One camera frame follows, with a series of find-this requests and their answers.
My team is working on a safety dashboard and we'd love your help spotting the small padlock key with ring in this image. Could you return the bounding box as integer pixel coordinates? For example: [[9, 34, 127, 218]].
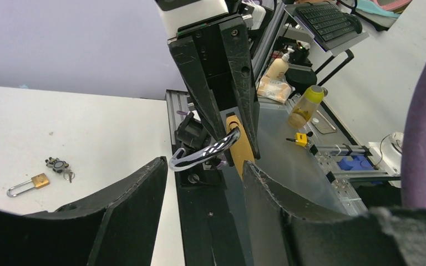
[[63, 170, 75, 183]]

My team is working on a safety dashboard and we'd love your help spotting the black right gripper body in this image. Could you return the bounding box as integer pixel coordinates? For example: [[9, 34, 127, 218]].
[[169, 14, 240, 110]]

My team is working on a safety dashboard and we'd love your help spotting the large brass padlock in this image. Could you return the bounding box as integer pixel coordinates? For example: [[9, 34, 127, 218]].
[[168, 114, 255, 178]]

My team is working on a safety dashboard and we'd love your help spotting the yellow cap plastic bottle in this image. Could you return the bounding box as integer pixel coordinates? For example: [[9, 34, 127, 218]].
[[287, 85, 327, 129]]

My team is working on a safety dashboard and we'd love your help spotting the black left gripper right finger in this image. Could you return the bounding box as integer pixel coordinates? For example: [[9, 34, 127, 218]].
[[242, 161, 426, 265]]

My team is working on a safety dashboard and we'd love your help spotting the small brass padlock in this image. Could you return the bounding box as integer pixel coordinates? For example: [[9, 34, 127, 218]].
[[6, 173, 50, 198]]

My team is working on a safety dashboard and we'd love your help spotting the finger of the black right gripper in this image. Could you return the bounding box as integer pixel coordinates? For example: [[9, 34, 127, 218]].
[[168, 36, 226, 140], [220, 16, 261, 159]]

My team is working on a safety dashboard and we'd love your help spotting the black computer keyboard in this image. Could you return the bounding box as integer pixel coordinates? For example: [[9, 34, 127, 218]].
[[293, 3, 362, 44]]

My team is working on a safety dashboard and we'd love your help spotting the white pump lotion bottle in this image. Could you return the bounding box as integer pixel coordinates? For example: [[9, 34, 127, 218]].
[[265, 47, 295, 81]]

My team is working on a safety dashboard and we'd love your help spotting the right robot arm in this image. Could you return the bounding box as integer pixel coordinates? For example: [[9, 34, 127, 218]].
[[156, 1, 260, 158]]

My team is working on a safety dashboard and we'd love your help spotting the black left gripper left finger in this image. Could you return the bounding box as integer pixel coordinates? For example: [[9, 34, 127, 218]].
[[0, 156, 168, 265]]

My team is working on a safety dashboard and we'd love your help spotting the small yellow padlock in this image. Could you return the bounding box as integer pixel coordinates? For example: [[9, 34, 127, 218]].
[[286, 132, 313, 147]]

